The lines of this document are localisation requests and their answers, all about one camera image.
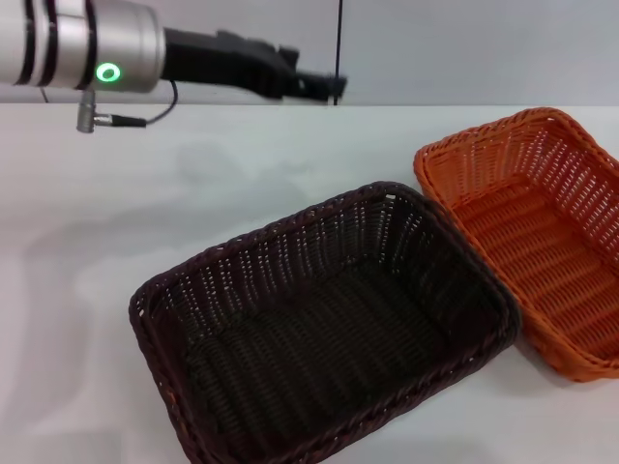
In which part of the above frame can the orange woven basket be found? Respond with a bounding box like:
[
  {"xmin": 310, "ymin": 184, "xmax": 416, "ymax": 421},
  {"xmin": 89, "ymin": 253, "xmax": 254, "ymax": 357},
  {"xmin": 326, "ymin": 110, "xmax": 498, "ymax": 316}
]
[{"xmin": 413, "ymin": 106, "xmax": 619, "ymax": 384}]

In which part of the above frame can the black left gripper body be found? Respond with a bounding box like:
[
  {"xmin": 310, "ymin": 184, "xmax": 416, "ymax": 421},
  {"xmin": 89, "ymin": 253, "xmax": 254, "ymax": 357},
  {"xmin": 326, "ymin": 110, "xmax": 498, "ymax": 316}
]
[{"xmin": 162, "ymin": 28, "xmax": 300, "ymax": 101}]

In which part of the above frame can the black vertical wall strip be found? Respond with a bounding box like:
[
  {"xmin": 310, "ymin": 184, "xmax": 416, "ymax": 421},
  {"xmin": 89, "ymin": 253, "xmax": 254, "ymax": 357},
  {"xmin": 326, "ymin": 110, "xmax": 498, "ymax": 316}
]
[{"xmin": 334, "ymin": 0, "xmax": 345, "ymax": 105}]

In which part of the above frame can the grey cable with black plug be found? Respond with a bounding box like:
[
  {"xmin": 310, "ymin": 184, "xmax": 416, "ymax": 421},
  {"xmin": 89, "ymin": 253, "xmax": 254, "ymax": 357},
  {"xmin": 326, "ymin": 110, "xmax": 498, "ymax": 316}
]
[{"xmin": 94, "ymin": 79, "xmax": 178, "ymax": 129}]

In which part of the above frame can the dark brown woven basket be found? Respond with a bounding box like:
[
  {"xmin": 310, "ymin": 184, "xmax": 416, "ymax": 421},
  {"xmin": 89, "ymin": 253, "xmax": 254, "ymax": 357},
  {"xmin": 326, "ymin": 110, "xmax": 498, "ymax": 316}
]
[{"xmin": 129, "ymin": 181, "xmax": 522, "ymax": 464}]

